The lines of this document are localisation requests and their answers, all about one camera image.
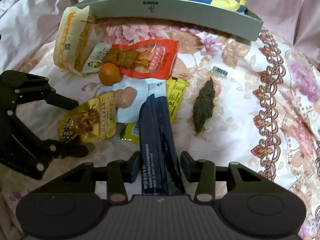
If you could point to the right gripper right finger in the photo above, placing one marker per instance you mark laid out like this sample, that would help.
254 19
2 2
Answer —
205 173

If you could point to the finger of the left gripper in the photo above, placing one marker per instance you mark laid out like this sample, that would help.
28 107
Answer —
54 149
50 96

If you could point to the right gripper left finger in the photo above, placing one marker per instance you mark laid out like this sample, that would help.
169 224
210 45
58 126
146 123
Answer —
116 174

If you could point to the gold foil snack packet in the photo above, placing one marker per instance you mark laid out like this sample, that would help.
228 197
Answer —
92 121

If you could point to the navy blue stick packet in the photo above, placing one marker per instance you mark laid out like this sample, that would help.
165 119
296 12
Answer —
160 169

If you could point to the small white snack packet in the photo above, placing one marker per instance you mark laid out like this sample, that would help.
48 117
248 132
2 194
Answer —
95 59

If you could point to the small orange mandarin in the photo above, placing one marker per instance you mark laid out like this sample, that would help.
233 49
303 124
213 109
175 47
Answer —
109 74

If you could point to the orange cream bread package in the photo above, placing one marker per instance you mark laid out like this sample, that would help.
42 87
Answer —
74 33

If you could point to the clear packet dark dried fish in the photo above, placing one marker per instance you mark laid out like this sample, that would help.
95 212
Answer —
207 104

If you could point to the sausages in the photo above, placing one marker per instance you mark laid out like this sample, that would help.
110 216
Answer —
129 96

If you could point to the yellow biscuit packet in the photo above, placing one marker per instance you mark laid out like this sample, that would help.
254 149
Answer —
175 88

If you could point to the red tofu snack packet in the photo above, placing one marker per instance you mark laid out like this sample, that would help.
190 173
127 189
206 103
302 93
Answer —
151 58

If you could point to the white pink duvet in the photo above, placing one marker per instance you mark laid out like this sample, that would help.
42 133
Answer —
25 25

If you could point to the floral bed sheet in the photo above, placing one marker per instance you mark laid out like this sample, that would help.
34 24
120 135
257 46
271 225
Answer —
266 113

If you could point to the grey cardboard box tray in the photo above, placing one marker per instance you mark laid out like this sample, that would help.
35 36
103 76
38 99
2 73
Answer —
247 25

